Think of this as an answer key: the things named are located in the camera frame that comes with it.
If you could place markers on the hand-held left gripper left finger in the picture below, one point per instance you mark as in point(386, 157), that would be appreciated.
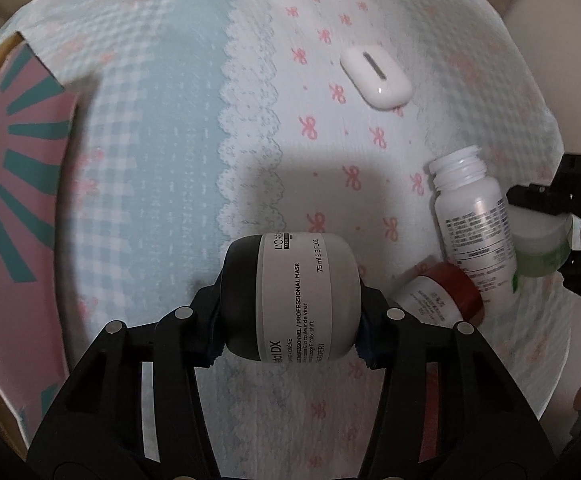
point(214, 331)

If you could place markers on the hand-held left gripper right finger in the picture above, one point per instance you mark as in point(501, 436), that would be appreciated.
point(366, 334)

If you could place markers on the white and green jar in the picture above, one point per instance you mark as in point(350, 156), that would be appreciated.
point(542, 255)

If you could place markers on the grey jar with black lid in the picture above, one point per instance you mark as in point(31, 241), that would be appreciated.
point(293, 296)

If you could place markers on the open white plastic bottle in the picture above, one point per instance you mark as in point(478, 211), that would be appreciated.
point(472, 232)

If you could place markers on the small jar with red lid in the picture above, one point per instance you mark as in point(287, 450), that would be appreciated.
point(443, 292)

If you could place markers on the bow print blanket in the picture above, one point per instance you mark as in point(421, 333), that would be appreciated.
point(180, 135)

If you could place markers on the white earbuds case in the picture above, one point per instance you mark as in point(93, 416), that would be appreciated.
point(376, 76)

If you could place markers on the pink box with teal rays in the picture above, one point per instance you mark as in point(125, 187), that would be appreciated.
point(18, 220)

